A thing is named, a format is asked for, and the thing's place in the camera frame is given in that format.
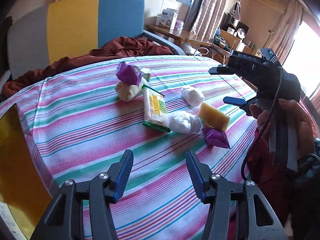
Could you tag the gold metal tin box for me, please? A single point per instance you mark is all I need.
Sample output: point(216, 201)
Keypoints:
point(24, 197)

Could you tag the yellow sponge wedge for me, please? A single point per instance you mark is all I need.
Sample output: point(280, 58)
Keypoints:
point(213, 117)

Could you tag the person right hand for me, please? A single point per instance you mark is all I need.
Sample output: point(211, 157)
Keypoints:
point(299, 125)

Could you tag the white plastic bag bundle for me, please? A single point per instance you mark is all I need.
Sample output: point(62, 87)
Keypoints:
point(183, 122)

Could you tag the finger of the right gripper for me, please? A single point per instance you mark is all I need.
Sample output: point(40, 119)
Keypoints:
point(221, 69)
point(239, 102)

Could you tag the purple snack packet front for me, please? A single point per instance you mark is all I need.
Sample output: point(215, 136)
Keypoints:
point(216, 138)

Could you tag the grey yellow blue headboard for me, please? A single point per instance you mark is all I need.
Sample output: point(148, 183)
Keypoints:
point(70, 28)

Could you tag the wooden shelf unit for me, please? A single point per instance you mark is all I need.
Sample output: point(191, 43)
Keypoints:
point(231, 33)

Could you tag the white appliance box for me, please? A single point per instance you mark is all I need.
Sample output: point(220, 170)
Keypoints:
point(167, 18)

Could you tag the beige sock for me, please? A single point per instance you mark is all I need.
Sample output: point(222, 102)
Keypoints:
point(128, 92)

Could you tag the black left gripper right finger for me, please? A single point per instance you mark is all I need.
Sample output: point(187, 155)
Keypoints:
point(254, 219)

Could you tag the green yellow biscuit pack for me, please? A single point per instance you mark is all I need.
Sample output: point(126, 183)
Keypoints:
point(155, 112)

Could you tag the purple snack packet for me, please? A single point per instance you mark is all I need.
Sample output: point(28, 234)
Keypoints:
point(216, 138)
point(129, 73)

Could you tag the striped bed sheet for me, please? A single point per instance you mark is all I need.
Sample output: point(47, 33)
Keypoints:
point(76, 127)

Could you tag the pink patterned curtain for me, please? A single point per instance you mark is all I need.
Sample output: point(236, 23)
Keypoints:
point(208, 19)

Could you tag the maroon blanket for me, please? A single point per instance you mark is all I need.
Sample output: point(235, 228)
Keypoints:
point(118, 48)

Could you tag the white plastic bag ball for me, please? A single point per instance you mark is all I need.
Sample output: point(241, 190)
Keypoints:
point(192, 95)

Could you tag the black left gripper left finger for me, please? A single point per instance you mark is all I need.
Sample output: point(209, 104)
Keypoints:
point(64, 216)

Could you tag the wooden bedside desk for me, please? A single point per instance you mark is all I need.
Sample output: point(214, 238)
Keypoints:
point(188, 42)

